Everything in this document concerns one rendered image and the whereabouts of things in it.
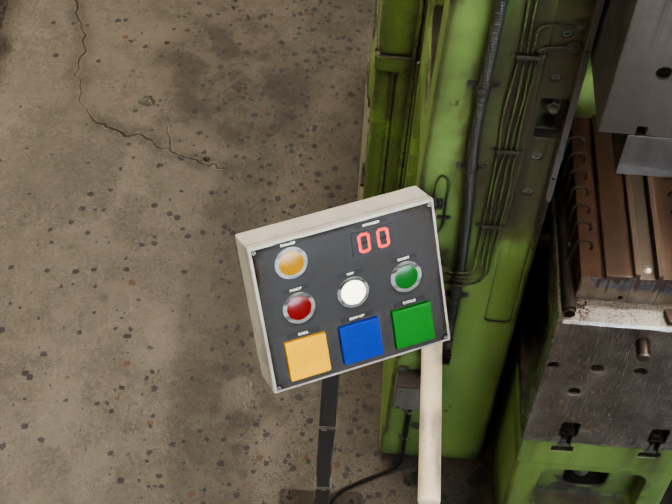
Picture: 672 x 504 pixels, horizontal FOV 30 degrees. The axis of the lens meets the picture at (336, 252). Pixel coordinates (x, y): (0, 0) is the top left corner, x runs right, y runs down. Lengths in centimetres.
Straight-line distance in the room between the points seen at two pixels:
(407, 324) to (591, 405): 58
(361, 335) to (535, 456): 76
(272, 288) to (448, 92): 46
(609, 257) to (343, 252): 55
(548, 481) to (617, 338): 68
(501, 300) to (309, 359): 63
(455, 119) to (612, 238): 41
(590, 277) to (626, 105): 45
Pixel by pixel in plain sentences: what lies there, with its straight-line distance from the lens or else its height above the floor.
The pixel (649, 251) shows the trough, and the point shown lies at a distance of 246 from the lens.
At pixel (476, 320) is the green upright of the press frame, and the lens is 274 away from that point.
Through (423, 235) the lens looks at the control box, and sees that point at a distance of 219.
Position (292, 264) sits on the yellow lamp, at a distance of 211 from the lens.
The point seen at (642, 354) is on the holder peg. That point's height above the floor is 88.
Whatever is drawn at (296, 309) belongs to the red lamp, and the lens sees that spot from 214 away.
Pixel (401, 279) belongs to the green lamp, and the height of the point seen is 109.
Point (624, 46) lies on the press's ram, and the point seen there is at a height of 155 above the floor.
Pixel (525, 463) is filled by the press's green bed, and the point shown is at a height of 35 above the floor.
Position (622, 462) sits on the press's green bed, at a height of 40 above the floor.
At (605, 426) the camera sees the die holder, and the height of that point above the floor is 55.
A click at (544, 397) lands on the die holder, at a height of 65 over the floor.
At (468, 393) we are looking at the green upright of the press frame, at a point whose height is 32.
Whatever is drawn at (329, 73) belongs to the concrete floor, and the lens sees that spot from 411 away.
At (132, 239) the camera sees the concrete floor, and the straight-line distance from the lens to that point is 366.
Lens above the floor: 284
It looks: 52 degrees down
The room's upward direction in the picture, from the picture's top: 4 degrees clockwise
